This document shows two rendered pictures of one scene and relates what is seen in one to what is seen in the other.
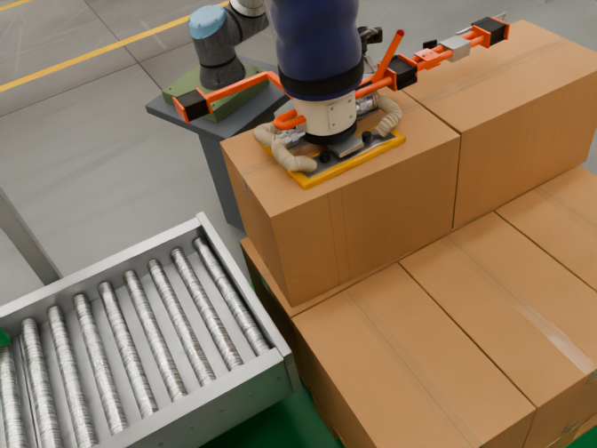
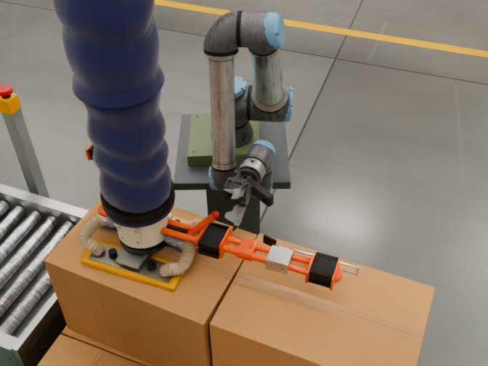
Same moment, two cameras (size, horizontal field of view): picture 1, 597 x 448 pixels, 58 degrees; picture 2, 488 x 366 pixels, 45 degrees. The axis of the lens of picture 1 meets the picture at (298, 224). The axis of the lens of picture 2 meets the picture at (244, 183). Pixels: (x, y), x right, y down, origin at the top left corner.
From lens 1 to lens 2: 1.50 m
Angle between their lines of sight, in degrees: 31
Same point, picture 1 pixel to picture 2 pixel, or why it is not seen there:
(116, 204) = not seen: hidden behind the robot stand
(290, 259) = (62, 296)
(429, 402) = not seen: outside the picture
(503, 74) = (319, 314)
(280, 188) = (75, 248)
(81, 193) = (176, 133)
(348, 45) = (125, 197)
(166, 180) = not seen: hidden behind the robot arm
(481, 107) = (255, 321)
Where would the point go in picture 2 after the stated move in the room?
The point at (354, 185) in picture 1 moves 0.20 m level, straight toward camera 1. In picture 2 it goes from (107, 288) to (49, 322)
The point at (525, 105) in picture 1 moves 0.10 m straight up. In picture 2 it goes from (282, 352) to (283, 332)
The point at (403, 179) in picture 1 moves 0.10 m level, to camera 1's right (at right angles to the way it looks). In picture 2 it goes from (151, 316) to (172, 334)
